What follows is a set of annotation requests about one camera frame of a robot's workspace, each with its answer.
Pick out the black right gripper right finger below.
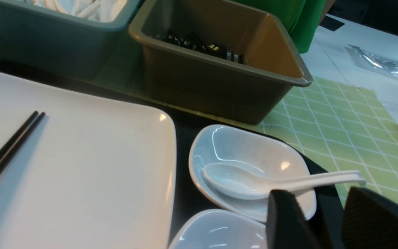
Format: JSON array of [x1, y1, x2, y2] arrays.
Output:
[[341, 187, 398, 249]]

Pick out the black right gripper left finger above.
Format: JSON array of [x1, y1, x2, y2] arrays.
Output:
[[266, 190, 319, 249]]

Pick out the white ceramic soup spoon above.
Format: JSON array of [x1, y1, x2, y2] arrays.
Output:
[[203, 163, 367, 200]]

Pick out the white bowl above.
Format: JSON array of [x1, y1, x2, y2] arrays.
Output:
[[169, 209, 267, 249], [188, 124, 310, 223]]

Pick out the large white square plate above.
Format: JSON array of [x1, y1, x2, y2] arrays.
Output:
[[0, 73, 177, 249]]

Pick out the black chopstick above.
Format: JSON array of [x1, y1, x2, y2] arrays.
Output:
[[0, 112, 46, 175], [0, 111, 38, 159]]

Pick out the black plastic serving tray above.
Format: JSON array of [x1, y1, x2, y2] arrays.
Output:
[[0, 61, 344, 249]]

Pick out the green checkered tablecloth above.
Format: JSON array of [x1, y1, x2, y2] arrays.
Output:
[[92, 33, 398, 215]]

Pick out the clear plastic bag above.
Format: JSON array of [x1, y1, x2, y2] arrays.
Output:
[[345, 45, 398, 81]]

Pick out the brown plastic bin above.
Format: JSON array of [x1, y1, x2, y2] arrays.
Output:
[[129, 0, 312, 125]]

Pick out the green backdrop cloth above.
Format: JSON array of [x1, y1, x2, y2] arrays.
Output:
[[237, 0, 327, 54]]

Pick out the pile of black chopsticks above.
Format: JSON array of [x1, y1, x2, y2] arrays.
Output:
[[151, 28, 248, 65]]

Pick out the pile of white spoons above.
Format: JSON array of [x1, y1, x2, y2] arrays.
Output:
[[19, 0, 128, 23]]

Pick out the teal plastic bin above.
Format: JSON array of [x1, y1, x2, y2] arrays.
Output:
[[0, 0, 141, 79]]

